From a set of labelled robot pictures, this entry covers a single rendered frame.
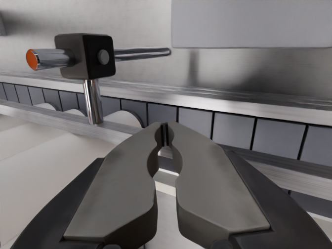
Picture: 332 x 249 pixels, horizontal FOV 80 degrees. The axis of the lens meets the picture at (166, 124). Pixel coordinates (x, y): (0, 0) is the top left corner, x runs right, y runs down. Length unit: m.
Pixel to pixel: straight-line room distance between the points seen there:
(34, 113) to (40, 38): 0.23
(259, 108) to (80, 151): 0.16
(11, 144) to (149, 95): 0.15
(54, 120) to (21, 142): 0.06
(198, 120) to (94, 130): 0.10
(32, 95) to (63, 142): 0.22
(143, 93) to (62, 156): 0.11
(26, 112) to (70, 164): 0.09
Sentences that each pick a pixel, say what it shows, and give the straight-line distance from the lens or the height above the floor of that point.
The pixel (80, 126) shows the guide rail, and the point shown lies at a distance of 0.18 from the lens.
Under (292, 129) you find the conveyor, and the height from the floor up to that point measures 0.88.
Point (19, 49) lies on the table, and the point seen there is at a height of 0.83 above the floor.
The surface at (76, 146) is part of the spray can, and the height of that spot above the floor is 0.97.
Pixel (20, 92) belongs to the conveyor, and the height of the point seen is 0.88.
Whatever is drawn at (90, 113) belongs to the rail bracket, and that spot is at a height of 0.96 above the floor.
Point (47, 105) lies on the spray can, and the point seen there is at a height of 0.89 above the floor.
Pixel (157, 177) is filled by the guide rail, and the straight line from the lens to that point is 0.23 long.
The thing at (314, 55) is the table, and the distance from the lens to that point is 0.24.
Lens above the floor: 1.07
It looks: 56 degrees down
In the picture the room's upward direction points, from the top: 126 degrees counter-clockwise
